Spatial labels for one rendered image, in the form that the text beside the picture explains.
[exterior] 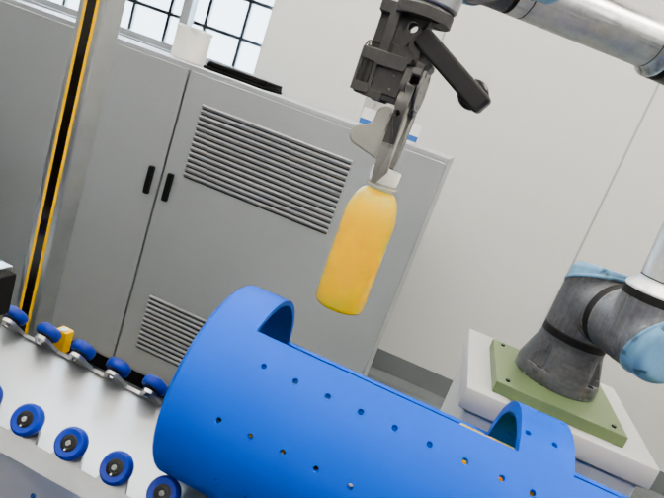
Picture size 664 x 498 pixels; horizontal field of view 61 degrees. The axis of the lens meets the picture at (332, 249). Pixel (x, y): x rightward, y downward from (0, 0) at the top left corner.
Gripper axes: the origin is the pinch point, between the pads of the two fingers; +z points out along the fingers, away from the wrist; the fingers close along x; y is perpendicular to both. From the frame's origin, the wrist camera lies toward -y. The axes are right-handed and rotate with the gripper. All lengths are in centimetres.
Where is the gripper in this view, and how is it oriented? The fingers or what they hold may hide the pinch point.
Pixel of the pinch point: (384, 174)
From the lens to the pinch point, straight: 72.6
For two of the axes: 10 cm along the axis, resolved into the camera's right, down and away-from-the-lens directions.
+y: -9.1, -3.7, 1.9
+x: -2.6, 1.6, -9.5
